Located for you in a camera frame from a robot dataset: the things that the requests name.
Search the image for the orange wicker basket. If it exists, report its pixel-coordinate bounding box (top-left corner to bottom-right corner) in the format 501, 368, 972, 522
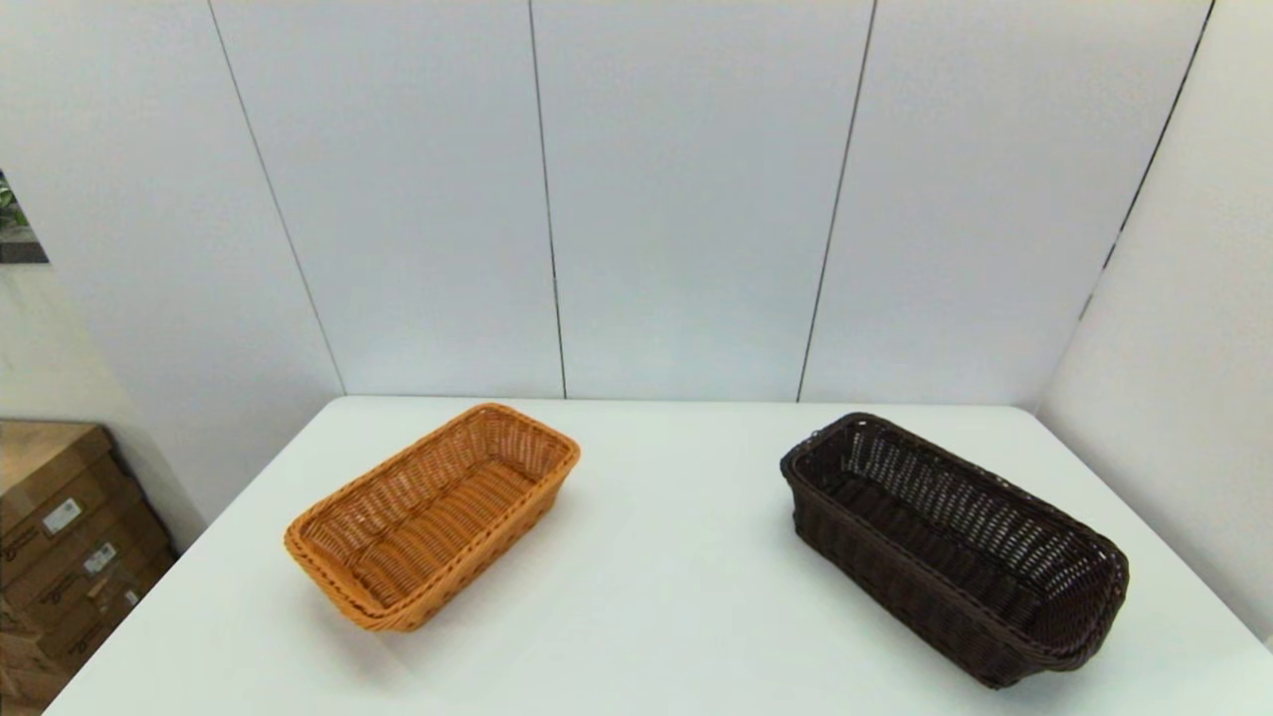
283, 402, 582, 633

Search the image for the dark brown wicker basket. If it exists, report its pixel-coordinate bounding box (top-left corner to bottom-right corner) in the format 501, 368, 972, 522
780, 412, 1131, 690

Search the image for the green plant on dark ledge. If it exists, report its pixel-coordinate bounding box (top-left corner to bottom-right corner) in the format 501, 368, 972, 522
0, 169, 49, 265

